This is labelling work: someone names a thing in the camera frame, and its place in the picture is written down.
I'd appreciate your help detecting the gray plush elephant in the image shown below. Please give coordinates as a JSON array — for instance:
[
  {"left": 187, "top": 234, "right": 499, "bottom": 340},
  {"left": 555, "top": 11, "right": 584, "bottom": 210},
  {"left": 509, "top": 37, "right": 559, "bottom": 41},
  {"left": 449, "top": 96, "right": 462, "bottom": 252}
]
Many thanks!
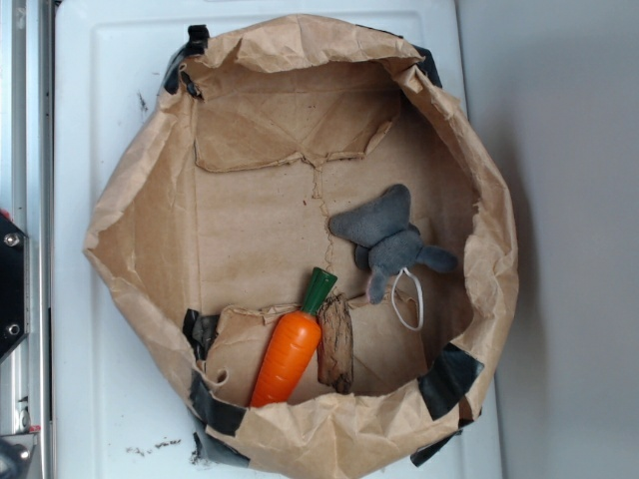
[{"left": 328, "top": 184, "right": 458, "bottom": 304}]

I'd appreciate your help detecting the orange plastic carrot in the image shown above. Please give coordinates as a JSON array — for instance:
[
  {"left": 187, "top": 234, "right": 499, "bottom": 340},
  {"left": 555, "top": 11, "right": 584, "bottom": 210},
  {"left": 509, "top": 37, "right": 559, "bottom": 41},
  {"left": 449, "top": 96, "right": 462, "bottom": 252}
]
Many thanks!
[{"left": 250, "top": 267, "right": 337, "bottom": 407}]

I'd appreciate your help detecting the brown paper bag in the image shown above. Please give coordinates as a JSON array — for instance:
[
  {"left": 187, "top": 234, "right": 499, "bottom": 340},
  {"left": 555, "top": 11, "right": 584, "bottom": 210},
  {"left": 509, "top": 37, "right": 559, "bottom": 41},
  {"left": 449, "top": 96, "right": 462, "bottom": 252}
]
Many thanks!
[{"left": 85, "top": 15, "right": 518, "bottom": 478}]

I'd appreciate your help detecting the brown wood bark piece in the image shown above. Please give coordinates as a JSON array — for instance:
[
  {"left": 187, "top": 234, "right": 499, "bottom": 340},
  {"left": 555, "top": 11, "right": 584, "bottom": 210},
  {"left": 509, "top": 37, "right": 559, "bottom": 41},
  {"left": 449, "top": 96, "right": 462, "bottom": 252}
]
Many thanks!
[{"left": 318, "top": 294, "right": 354, "bottom": 394}]

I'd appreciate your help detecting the white plastic tray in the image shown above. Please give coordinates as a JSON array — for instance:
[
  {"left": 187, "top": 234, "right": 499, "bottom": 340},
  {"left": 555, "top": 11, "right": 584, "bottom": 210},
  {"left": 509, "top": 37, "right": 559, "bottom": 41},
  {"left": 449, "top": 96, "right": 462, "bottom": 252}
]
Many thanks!
[{"left": 48, "top": 0, "right": 504, "bottom": 479}]

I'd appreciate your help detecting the black metal bracket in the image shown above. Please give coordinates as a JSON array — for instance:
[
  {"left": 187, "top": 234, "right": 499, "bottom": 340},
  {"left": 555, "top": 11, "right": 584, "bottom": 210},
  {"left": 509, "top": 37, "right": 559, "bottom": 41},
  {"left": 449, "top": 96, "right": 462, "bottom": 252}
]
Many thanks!
[{"left": 0, "top": 213, "right": 26, "bottom": 361}]

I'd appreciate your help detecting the aluminum frame rail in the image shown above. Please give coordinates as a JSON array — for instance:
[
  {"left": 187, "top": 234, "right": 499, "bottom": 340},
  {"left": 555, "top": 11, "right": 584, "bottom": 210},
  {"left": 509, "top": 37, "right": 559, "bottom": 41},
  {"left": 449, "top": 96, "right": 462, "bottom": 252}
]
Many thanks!
[{"left": 1, "top": 1, "right": 56, "bottom": 478}]

